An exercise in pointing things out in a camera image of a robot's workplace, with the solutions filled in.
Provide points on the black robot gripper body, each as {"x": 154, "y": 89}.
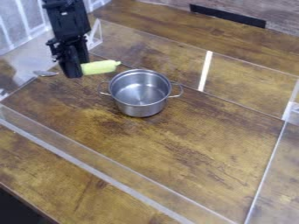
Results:
{"x": 70, "y": 22}

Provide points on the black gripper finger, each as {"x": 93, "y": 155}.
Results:
{"x": 69, "y": 60}
{"x": 83, "y": 50}

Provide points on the green handled metal spoon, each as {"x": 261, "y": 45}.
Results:
{"x": 98, "y": 67}

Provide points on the small stainless steel pot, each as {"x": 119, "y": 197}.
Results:
{"x": 141, "y": 92}

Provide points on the clear acrylic triangle bracket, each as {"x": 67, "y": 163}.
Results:
{"x": 95, "y": 35}

